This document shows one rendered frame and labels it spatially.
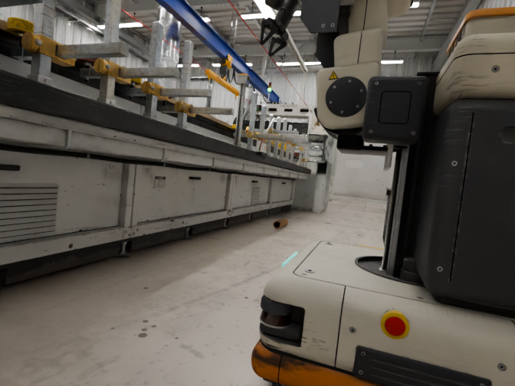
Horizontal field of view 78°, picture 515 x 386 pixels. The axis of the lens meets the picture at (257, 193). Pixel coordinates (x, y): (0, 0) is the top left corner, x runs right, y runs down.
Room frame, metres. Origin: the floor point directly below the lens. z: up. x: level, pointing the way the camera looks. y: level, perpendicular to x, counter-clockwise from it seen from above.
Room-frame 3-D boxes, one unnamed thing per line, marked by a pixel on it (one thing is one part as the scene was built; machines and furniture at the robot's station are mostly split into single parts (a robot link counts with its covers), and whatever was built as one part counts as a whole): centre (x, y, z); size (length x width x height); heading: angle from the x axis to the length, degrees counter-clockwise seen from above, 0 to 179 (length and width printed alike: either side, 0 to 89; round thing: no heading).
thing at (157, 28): (1.42, 0.51, 0.88); 0.04 x 0.04 x 0.48; 71
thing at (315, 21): (0.96, -0.16, 0.99); 0.28 x 0.16 x 0.22; 161
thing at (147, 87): (1.44, 0.50, 0.83); 0.14 x 0.06 x 0.05; 161
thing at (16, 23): (1.04, 0.80, 0.85); 0.08 x 0.08 x 0.11
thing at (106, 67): (1.21, 0.59, 0.83); 0.14 x 0.06 x 0.05; 161
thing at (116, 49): (0.97, 0.62, 0.81); 0.43 x 0.03 x 0.04; 71
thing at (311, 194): (5.75, -0.41, 0.95); 1.65 x 0.70 x 1.90; 71
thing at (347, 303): (0.87, -0.44, 0.16); 0.67 x 0.64 x 0.25; 71
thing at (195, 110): (1.68, 0.37, 0.81); 0.43 x 0.03 x 0.04; 71
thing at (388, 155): (0.87, -0.26, 0.68); 0.28 x 0.27 x 0.25; 161
